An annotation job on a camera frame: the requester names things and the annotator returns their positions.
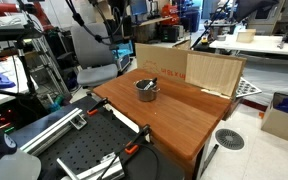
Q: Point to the black marker white label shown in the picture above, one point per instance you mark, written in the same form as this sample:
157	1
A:
150	84

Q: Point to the red robot arm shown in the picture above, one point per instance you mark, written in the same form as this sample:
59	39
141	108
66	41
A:
10	7

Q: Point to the small steel pot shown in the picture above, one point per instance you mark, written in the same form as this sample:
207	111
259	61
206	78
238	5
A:
146	91

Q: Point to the brown cardboard panel red print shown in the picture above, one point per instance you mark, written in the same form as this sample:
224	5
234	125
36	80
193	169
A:
160	61

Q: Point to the black orange bar clamp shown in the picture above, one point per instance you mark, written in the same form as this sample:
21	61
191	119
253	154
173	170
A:
129	150
96	107

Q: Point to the grey office chair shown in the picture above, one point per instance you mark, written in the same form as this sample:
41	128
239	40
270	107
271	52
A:
94	60

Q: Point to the light corrugated cardboard sheet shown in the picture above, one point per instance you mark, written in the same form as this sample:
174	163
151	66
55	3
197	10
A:
212	73

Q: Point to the white tape strip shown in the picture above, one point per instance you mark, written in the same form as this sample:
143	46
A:
214	93

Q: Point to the black perforated breadboard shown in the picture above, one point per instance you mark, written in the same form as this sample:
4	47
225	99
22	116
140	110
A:
87	143

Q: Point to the black strip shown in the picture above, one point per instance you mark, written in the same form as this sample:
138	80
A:
210	158

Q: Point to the round grey floor drain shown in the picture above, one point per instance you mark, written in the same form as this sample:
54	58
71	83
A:
229	139

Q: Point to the white perforated tray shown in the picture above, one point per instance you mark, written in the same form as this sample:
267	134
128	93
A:
247	87

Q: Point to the small wooden box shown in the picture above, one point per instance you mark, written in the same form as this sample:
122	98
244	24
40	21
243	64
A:
245	35

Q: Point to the white table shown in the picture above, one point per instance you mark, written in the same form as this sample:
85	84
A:
260	45

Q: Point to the open cardboard box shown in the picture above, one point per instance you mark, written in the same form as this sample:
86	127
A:
280	125

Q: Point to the blue glove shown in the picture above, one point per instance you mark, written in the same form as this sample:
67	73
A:
2	80

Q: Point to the aluminium bracket plate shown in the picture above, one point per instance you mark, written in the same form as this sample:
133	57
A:
94	170

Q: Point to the aluminium extrusion rail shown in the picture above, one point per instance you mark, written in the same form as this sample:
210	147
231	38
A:
52	130

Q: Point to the black camera on tripod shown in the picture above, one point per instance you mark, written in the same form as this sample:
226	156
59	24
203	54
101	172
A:
10	32

